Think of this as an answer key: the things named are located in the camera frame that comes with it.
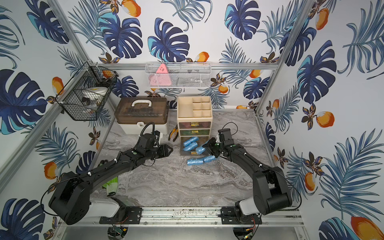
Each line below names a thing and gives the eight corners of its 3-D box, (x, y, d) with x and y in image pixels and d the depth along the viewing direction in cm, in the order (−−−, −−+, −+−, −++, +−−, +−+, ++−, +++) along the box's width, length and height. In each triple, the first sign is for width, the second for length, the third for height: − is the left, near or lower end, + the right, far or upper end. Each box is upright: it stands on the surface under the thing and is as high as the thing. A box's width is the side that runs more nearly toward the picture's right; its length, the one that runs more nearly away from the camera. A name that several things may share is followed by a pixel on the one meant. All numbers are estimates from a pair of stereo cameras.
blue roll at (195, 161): (187, 165, 94) (187, 162, 91) (187, 160, 96) (187, 158, 93) (204, 165, 94) (204, 162, 91) (203, 160, 96) (204, 158, 93)
